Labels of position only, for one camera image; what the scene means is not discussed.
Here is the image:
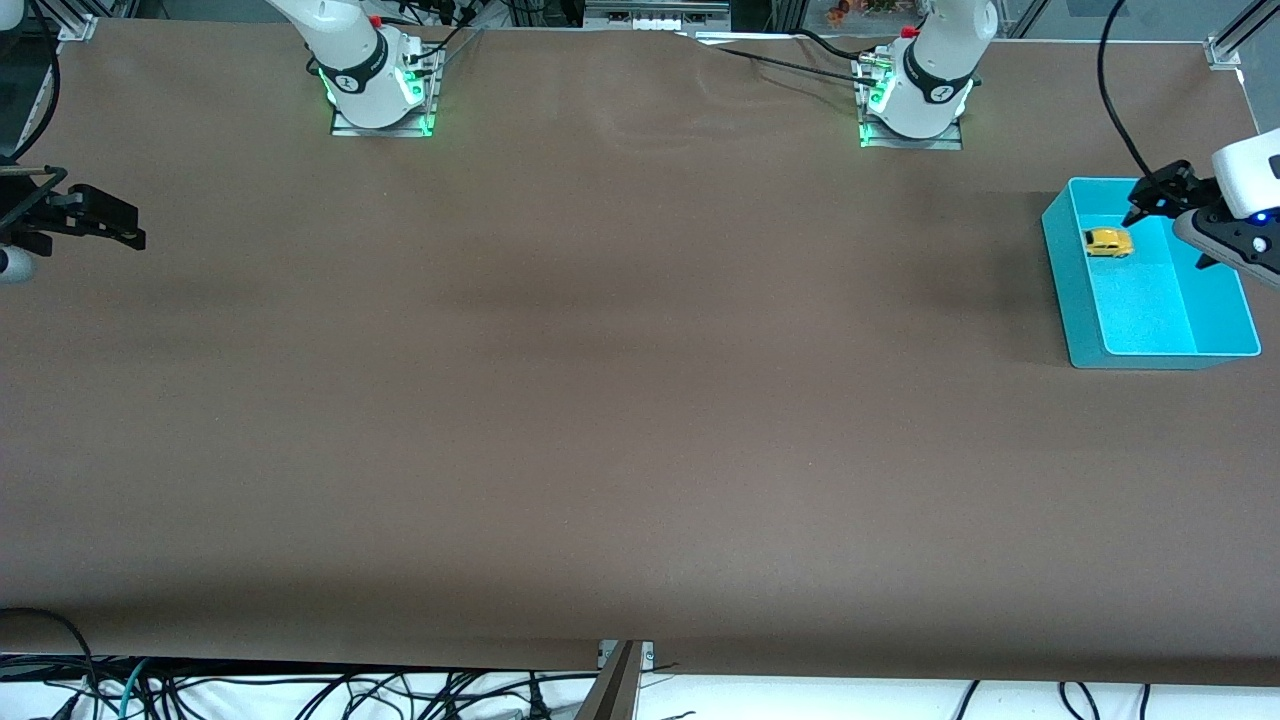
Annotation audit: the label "teal floor cable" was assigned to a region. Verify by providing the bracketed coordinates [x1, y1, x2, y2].
[118, 658, 153, 720]

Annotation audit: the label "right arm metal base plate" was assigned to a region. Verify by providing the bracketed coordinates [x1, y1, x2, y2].
[330, 45, 443, 138]

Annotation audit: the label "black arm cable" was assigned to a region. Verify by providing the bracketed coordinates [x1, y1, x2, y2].
[5, 0, 64, 166]
[1096, 0, 1156, 179]

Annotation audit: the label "aluminium frame post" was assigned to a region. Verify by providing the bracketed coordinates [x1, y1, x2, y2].
[572, 640, 656, 720]

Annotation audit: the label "teal plastic storage bin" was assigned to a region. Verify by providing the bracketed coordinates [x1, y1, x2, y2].
[1040, 177, 1263, 371]

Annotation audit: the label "black cable across table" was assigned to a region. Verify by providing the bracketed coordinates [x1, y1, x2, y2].
[690, 33, 886, 89]

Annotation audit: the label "black looped floor cable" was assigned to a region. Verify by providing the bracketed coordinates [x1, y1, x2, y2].
[0, 606, 103, 720]

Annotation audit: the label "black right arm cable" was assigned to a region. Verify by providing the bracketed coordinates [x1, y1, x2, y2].
[5, 0, 64, 166]

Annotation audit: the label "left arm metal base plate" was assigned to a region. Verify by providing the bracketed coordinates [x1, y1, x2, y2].
[855, 50, 966, 151]

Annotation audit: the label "white power strip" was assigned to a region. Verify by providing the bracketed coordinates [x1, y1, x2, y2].
[583, 0, 733, 33]

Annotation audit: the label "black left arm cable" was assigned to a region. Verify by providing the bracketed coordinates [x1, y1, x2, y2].
[1096, 0, 1156, 179]

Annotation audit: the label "colourful shelf items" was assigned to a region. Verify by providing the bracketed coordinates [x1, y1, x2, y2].
[825, 0, 919, 27]

